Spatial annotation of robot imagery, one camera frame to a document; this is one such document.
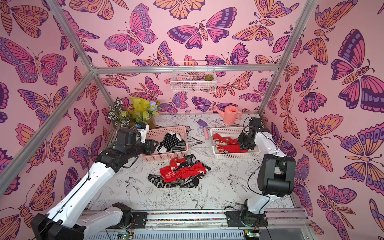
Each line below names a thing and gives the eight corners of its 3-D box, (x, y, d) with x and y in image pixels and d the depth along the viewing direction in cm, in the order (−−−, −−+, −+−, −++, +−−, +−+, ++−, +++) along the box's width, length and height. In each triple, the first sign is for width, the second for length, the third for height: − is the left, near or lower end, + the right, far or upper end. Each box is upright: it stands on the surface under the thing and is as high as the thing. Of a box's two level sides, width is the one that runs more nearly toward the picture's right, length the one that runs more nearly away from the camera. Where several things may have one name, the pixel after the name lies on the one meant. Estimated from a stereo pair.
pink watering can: (214, 124, 116) (216, 114, 107) (213, 116, 122) (215, 105, 113) (239, 124, 116) (243, 114, 107) (237, 116, 122) (240, 105, 113)
